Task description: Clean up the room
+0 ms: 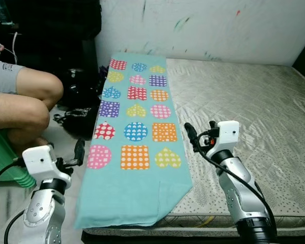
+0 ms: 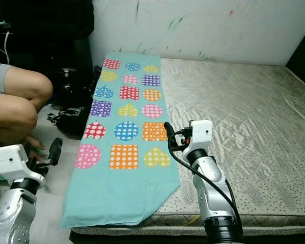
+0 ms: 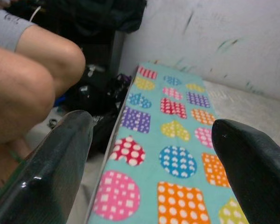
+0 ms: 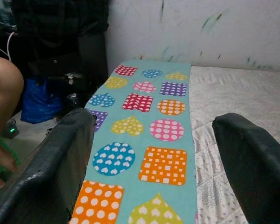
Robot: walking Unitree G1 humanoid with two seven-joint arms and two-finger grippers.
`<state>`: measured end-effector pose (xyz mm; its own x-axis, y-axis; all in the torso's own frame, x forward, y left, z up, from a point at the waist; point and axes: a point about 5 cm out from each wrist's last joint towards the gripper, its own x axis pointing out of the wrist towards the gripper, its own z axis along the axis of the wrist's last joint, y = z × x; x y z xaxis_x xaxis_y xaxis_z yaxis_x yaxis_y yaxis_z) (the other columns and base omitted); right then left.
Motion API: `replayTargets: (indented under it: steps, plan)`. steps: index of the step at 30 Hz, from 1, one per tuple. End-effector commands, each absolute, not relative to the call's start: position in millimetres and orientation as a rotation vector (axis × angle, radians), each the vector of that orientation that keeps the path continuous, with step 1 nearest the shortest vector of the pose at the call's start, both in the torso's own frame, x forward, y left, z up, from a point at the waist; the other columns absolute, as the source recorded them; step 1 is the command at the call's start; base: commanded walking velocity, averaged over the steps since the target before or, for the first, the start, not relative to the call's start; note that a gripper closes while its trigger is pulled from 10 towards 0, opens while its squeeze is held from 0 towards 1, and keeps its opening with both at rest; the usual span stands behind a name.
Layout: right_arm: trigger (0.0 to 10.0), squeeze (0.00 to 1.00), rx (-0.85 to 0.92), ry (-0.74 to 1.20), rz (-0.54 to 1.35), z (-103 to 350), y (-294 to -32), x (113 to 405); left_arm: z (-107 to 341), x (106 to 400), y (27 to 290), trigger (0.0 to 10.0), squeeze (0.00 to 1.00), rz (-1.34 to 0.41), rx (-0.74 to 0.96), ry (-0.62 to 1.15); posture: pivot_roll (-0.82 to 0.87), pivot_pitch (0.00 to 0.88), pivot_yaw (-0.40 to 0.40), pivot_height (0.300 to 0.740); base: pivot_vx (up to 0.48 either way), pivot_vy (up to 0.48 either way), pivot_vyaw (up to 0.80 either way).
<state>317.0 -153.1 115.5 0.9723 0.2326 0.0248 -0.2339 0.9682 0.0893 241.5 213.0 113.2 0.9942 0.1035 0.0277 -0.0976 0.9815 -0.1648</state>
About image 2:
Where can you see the black tufted headboard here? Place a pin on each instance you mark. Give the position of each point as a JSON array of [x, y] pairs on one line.
[[304, 61]]

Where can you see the black bed base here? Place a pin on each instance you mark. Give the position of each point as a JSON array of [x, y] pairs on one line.
[[132, 240]]

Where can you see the person in white shirt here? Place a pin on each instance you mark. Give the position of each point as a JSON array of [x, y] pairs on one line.
[[15, 109]]

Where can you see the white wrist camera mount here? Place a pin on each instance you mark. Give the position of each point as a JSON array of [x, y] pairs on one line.
[[10, 160], [202, 132]]

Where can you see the black backpack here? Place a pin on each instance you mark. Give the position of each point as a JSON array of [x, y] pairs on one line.
[[71, 86]]

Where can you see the grey quilted mattress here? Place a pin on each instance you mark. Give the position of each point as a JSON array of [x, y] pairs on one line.
[[249, 112]]

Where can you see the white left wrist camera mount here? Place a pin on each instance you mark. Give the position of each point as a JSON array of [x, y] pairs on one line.
[[10, 160]]

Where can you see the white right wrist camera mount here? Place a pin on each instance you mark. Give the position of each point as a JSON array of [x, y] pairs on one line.
[[202, 132]]

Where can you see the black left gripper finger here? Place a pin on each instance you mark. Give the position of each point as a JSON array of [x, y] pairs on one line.
[[56, 148]]

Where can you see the teal towel with colourful shapes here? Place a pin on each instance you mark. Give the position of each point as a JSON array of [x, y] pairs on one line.
[[112, 198]]

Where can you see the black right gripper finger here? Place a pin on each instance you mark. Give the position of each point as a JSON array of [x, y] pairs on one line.
[[170, 134]]

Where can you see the black fabric cabinet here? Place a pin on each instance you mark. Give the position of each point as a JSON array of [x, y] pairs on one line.
[[46, 30]]

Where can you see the black bag with white pattern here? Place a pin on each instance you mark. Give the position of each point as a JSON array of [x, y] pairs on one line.
[[68, 122]]

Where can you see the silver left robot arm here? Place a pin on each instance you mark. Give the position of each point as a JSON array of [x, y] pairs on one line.
[[15, 218]]

